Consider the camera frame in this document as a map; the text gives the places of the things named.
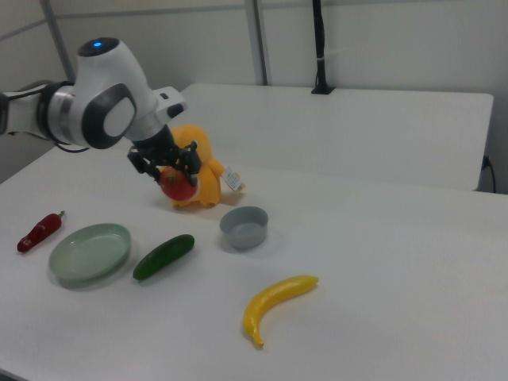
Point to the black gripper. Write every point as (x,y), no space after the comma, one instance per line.
(156,147)

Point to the black pole with clamp base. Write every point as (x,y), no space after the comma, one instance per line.
(320,39)

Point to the yellow and white paper tag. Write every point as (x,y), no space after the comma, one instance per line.
(233,180)

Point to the grey bowl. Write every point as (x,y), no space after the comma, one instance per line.
(244,234)

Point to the yellow banana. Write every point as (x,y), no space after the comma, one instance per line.
(274,295)

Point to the red chili pepper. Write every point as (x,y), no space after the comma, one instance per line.
(39,232)

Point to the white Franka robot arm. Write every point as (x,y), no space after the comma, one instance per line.
(99,79)

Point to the red apple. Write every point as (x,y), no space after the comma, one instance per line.
(179,191)

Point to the dark green cucumber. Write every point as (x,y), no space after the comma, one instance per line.
(162,258)

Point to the pale green plate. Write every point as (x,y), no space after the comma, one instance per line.
(89,254)

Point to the orange plush toy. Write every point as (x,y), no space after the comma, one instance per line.
(207,186)

